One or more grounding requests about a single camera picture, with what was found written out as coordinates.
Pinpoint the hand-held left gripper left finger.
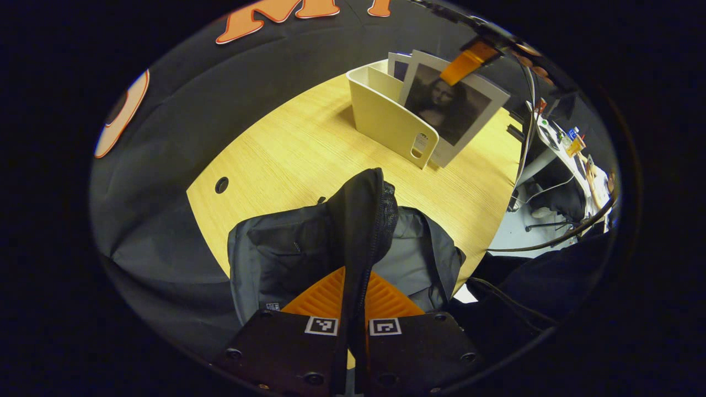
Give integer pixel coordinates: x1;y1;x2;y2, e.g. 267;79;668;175
212;267;347;396

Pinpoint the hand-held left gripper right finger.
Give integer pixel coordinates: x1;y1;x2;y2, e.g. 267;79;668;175
353;270;485;396

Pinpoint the white portrait cover book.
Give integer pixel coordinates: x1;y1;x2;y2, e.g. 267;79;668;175
397;50;511;169

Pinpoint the black schoolbag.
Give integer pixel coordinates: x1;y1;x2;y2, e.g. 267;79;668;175
227;168;467;387

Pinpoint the cream plastic bookshelf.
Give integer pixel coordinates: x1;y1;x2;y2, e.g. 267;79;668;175
346;60;440;169

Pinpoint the dark cloth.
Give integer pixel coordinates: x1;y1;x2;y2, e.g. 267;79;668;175
450;221;613;359

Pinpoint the white office desk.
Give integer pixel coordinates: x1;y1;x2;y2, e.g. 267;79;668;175
524;102;607;185

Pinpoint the black cable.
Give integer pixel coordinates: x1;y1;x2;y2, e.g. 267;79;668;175
513;55;544;191
485;193;617;254

